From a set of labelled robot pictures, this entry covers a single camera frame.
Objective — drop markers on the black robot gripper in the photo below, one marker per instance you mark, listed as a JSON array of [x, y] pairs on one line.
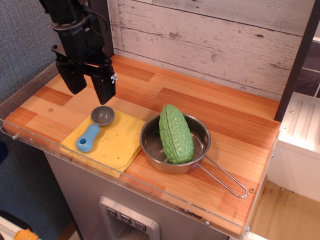
[[81, 51]]

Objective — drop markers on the stainless steel pan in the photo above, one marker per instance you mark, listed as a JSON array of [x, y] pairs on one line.
[[151, 145]]

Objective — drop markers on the green bitter gourd toy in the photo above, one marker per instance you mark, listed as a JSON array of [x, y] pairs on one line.
[[175, 135]]

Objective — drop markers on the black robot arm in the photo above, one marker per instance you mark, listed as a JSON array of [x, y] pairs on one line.
[[68, 11]]

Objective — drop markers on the blue grey toy spoon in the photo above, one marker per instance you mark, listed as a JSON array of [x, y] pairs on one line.
[[101, 116]]

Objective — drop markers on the yellow folded cloth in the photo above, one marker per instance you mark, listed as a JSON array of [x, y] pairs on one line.
[[114, 148]]

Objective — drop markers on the grey toy fridge cabinet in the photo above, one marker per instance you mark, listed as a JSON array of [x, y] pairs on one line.
[[82, 189]]

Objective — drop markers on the silver dispenser panel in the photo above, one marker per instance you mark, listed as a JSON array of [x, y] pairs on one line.
[[125, 223]]

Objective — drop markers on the orange object bottom left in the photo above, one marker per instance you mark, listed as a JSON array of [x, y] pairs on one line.
[[25, 234]]

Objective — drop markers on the white toy sink unit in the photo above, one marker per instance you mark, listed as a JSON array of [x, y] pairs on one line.
[[295, 162]]

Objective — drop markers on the dark left upright post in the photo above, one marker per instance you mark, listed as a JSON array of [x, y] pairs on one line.
[[100, 7]]

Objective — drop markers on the dark upright post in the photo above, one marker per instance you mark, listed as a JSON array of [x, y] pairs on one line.
[[100, 7], [301, 55]]

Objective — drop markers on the dark right upright post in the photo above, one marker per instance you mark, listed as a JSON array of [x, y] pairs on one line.
[[301, 55]]

